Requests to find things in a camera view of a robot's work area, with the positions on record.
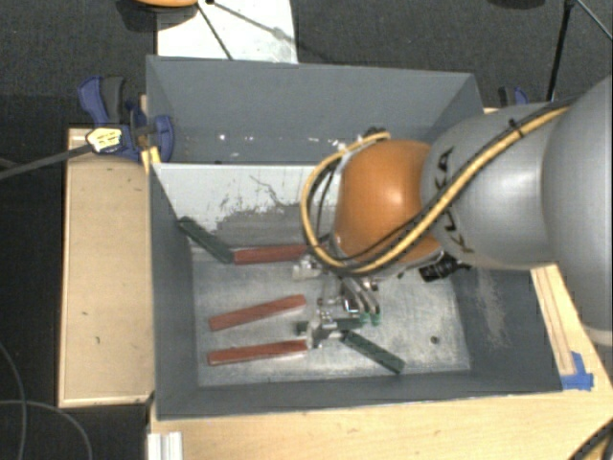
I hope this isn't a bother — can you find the grey metal bin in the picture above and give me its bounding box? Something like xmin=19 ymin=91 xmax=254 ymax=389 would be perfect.
xmin=144 ymin=55 xmax=565 ymax=422

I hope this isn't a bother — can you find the red-brown flat block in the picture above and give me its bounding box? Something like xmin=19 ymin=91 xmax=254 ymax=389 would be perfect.
xmin=208 ymin=293 xmax=308 ymax=334
xmin=233 ymin=243 xmax=308 ymax=266
xmin=206 ymin=338 xmax=310 ymax=368

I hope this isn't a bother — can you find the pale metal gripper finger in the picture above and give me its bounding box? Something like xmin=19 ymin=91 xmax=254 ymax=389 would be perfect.
xmin=316 ymin=296 xmax=348 ymax=324
xmin=305 ymin=324 xmax=345 ymax=352

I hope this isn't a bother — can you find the dark green block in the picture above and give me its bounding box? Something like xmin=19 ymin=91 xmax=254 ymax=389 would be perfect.
xmin=294 ymin=318 xmax=366 ymax=334
xmin=340 ymin=330 xmax=407 ymax=376
xmin=177 ymin=216 xmax=237 ymax=265

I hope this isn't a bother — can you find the pale wood board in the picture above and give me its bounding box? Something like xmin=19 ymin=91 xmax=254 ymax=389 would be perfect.
xmin=57 ymin=126 xmax=157 ymax=409

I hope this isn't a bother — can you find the black cylinder on white bracket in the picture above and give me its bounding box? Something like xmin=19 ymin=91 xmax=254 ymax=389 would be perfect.
xmin=419 ymin=251 xmax=473 ymax=285

